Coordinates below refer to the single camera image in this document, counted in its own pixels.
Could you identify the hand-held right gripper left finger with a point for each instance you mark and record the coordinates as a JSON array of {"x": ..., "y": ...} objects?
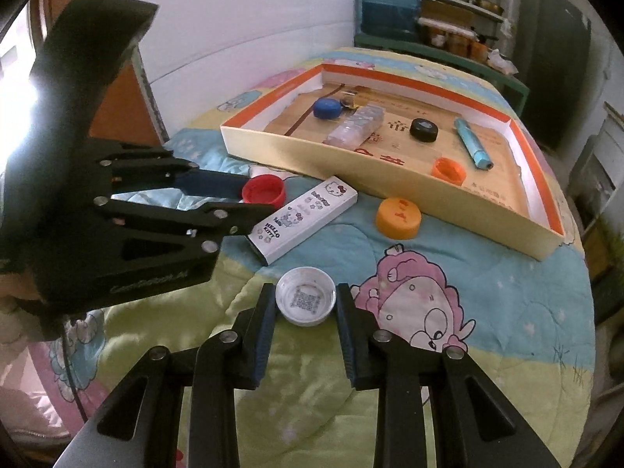
[{"x": 263, "y": 336}]

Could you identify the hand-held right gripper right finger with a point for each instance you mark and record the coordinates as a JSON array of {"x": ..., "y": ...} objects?
[{"x": 348, "y": 336}]

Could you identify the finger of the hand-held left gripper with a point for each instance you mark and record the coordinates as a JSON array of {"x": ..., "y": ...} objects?
[
  {"x": 209, "y": 185},
  {"x": 229, "y": 214}
]

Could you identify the red bottle cap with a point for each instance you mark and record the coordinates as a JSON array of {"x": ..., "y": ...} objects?
[{"x": 265, "y": 190}]

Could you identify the white bottle cap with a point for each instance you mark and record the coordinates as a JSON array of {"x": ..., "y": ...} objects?
[{"x": 304, "y": 297}]

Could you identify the blue bottle cap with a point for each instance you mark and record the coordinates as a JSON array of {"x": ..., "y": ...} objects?
[{"x": 327, "y": 108}]

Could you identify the clear plastic case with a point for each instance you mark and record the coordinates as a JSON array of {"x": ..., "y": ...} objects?
[{"x": 356, "y": 126}]

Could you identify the orange hollow bottle cap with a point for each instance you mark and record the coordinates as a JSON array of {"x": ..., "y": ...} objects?
[{"x": 448, "y": 170}]

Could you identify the shallow cardboard box tray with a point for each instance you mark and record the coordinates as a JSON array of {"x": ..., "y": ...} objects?
[{"x": 487, "y": 180}]

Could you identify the black bottle cap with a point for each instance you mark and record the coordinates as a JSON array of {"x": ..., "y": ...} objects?
[{"x": 423, "y": 130}]

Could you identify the person's left hand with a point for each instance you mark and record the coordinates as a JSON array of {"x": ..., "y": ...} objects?
[{"x": 17, "y": 290}]

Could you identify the white printed carton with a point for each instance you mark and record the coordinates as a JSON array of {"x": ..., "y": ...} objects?
[{"x": 302, "y": 219}]

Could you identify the brown wooden door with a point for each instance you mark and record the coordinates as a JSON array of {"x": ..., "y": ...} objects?
[{"x": 126, "y": 107}]

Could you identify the orange closed-top bottle cap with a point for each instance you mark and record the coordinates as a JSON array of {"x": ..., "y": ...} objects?
[{"x": 397, "y": 217}]

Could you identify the printed pastel blanket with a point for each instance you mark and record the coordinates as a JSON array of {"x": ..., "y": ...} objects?
[{"x": 487, "y": 302}]

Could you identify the small dark metal object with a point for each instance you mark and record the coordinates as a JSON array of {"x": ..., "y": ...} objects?
[{"x": 347, "y": 102}]

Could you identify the light blue tube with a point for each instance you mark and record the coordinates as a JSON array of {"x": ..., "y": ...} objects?
[{"x": 473, "y": 144}]

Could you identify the blue water jug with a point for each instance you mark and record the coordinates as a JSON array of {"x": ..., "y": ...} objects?
[{"x": 390, "y": 0}]

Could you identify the green shelf rack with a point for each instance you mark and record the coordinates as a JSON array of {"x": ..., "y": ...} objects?
[{"x": 438, "y": 56}]

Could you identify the white cabinet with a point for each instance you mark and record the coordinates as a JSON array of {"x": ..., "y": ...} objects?
[{"x": 604, "y": 156}]

